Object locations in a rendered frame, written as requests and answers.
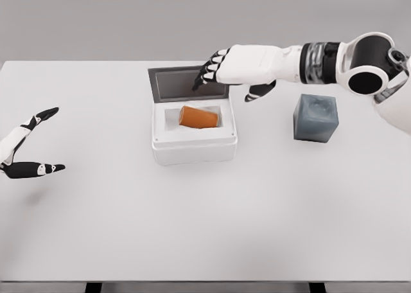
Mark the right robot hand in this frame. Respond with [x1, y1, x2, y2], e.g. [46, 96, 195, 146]
[191, 44, 281, 103]

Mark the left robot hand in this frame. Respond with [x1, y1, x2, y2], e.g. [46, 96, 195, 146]
[0, 107, 66, 180]

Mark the white box lid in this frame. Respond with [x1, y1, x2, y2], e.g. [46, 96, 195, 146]
[147, 65, 230, 105]

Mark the orange cup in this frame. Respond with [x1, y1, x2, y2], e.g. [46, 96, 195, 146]
[179, 105, 220, 129]

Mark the white box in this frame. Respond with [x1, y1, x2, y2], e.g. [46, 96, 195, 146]
[151, 100, 238, 166]

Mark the grey cube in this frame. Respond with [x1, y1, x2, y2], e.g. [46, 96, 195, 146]
[292, 93, 340, 143]

